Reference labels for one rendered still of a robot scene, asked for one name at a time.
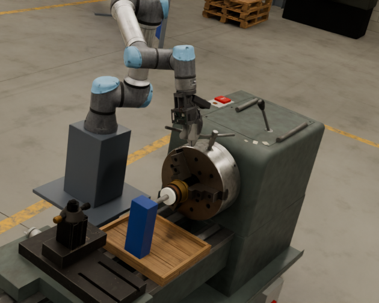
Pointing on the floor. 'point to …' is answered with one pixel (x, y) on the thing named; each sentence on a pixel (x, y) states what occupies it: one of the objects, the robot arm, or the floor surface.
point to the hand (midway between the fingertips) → (193, 142)
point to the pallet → (238, 11)
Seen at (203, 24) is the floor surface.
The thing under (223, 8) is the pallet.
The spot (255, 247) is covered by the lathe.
